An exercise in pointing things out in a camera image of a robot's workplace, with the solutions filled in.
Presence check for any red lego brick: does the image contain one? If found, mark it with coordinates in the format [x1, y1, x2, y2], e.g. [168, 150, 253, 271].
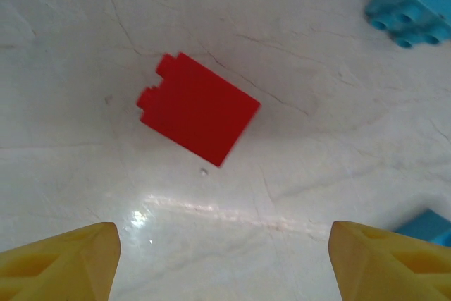
[135, 51, 262, 168]

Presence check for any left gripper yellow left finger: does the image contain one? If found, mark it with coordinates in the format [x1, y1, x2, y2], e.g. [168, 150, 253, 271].
[0, 221, 122, 301]

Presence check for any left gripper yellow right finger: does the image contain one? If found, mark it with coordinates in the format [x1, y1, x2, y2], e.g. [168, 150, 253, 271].
[328, 221, 451, 301]

